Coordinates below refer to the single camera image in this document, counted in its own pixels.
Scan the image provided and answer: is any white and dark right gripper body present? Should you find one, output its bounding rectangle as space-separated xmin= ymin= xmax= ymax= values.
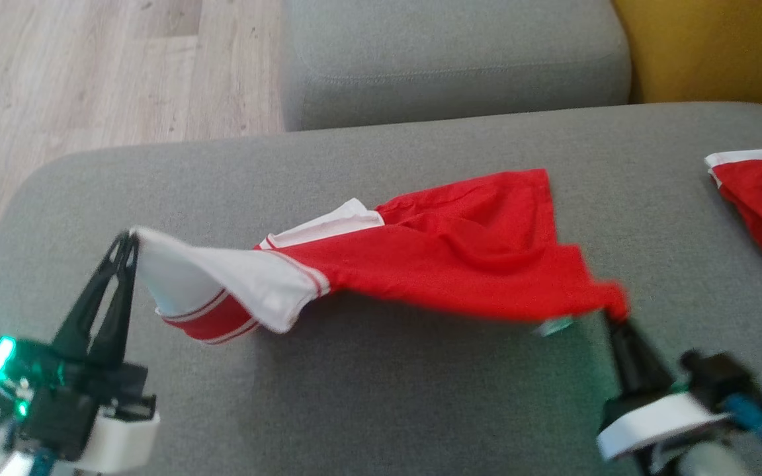
xmin=595 ymin=350 xmax=762 ymax=463

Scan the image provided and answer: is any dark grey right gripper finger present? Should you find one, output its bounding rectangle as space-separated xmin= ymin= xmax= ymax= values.
xmin=603 ymin=312 xmax=677 ymax=399

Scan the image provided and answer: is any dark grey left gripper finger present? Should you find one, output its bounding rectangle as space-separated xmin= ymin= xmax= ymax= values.
xmin=53 ymin=230 xmax=136 ymax=362
xmin=89 ymin=240 xmax=142 ymax=369

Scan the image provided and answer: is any white and dark left gripper body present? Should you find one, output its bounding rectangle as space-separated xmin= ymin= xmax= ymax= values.
xmin=0 ymin=329 xmax=161 ymax=474

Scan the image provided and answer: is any red and white jersey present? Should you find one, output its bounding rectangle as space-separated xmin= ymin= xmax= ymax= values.
xmin=130 ymin=169 xmax=630 ymax=346

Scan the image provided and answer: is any large grey ottoman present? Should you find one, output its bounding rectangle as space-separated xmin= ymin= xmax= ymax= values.
xmin=0 ymin=101 xmax=762 ymax=476

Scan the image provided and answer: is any small grey sofa cushion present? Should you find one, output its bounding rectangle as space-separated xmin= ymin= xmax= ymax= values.
xmin=280 ymin=0 xmax=632 ymax=132

